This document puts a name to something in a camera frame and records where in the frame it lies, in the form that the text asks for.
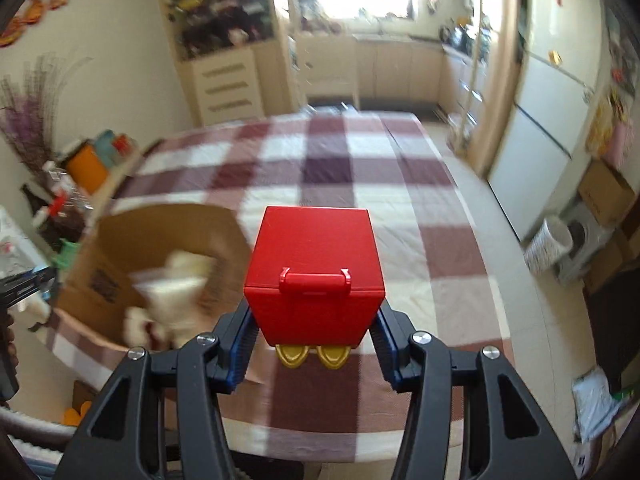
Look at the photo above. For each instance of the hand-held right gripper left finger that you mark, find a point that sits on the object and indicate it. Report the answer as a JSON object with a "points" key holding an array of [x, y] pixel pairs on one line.
{"points": [[235, 360]]}

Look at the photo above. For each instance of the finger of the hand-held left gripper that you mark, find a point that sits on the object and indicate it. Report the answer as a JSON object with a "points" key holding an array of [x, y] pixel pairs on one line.
{"points": [[25, 285]]}

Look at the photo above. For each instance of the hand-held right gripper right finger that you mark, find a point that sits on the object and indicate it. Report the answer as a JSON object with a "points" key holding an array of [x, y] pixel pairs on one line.
{"points": [[392, 360]]}

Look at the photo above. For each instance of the brown cardboard box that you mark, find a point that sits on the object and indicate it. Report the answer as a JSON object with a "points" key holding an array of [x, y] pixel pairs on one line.
{"points": [[125, 240]]}

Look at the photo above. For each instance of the red toy box yellow feet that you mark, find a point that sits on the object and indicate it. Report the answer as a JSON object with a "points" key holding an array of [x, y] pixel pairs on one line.
{"points": [[315, 270]]}

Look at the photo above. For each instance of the plaid tablecloth desktop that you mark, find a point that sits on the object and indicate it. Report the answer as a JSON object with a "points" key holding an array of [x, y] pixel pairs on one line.
{"points": [[425, 260]]}

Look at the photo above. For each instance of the white appliance cartoon sticker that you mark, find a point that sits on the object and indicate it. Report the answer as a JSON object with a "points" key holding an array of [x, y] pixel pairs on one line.
{"points": [[15, 245]]}

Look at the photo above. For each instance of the green plastic stand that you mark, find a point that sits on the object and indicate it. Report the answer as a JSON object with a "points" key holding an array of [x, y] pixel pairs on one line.
{"points": [[65, 255]]}

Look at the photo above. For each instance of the red-lid jar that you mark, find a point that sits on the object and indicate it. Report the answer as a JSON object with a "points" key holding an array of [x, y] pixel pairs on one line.
{"points": [[60, 220]]}

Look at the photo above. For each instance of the orange cushion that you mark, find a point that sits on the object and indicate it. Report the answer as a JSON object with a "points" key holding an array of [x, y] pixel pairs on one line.
{"points": [[75, 414]]}

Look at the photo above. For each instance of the white plush toy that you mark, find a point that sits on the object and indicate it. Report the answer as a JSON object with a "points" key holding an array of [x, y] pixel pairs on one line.
{"points": [[175, 290]]}

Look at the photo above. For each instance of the orange canister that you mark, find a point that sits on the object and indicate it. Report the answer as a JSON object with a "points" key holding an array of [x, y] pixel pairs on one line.
{"points": [[87, 170]]}

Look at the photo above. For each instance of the light blue cup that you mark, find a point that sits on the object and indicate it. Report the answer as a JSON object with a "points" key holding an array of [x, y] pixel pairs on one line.
{"points": [[102, 142]]}

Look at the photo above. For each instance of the dried branches bouquet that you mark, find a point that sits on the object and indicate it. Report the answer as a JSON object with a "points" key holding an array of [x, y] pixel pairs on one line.
{"points": [[30, 120]]}

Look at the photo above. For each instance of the red patterned cup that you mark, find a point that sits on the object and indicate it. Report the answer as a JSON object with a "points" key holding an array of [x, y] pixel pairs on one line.
{"points": [[122, 146]]}

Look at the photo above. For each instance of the patterned waste bin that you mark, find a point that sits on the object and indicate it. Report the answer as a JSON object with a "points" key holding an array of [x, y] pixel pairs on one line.
{"points": [[545, 247]]}

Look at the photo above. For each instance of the pale blue plastic bag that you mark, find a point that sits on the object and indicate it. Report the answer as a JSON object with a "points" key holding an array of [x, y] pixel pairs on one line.
{"points": [[595, 400]]}

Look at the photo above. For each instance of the grey plastic stool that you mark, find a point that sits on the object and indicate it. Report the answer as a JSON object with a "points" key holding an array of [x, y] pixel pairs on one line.
{"points": [[585, 250]]}

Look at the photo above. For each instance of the small white waste bin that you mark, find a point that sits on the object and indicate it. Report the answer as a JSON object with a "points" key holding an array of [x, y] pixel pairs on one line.
{"points": [[455, 127]]}

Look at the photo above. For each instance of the large cardboard box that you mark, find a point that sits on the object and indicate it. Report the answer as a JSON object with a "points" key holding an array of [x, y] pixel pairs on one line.
{"points": [[605, 192]]}

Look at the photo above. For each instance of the white refrigerator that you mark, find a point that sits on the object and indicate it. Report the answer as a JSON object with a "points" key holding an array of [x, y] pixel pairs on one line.
{"points": [[545, 120]]}

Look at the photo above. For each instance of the beige kitchen cabinets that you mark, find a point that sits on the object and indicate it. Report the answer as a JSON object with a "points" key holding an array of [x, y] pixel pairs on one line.
{"points": [[400, 70]]}

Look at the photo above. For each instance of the cream slatted chair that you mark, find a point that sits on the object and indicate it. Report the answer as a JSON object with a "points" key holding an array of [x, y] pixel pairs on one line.
{"points": [[325, 60], [225, 67]]}

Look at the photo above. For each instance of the yellow and pink packages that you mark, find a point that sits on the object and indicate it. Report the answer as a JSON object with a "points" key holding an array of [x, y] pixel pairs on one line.
{"points": [[607, 125]]}

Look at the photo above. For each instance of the glass display cabinet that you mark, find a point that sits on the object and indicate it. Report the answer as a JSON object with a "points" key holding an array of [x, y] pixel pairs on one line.
{"points": [[220, 15]]}

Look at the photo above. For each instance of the red wall ornaments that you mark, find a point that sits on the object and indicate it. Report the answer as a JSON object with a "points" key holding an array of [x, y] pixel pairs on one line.
{"points": [[30, 10]]}

